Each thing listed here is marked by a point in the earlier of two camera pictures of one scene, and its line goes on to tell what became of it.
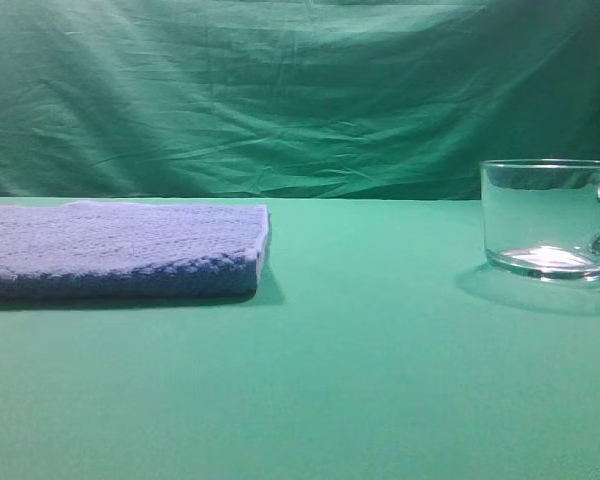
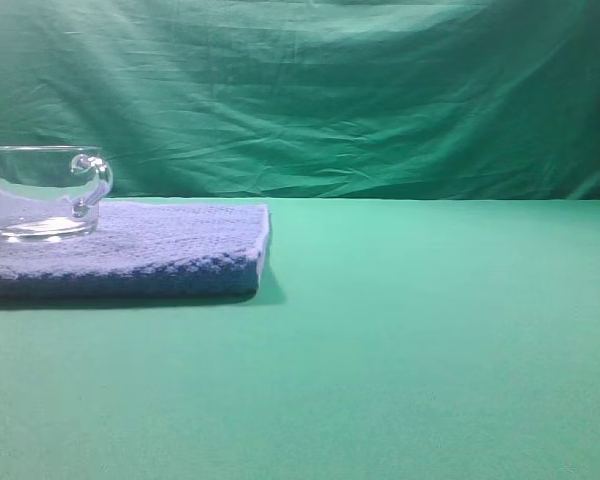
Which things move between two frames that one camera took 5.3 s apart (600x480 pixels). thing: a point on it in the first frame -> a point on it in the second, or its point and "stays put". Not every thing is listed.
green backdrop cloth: [287, 99] stays put
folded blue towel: [94, 248] stays put
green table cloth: [385, 345] stays put
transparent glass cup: [552, 219] -> [44, 193]
